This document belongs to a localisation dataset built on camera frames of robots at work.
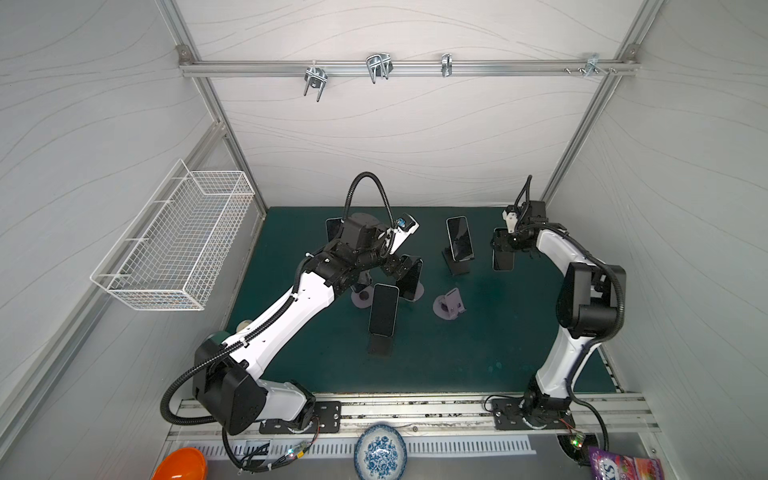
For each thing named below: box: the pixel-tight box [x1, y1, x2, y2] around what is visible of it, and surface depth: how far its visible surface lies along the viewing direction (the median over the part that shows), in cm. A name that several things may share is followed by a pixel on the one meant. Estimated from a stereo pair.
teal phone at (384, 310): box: [368, 284, 400, 338], surface depth 82 cm
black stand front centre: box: [368, 333, 393, 357], surface depth 86 cm
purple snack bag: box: [588, 446, 665, 480], surface depth 66 cm
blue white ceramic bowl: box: [354, 424, 408, 480], surface depth 69 cm
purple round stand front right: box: [433, 288, 467, 320], surface depth 90 cm
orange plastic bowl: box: [151, 447, 209, 480], surface depth 66 cm
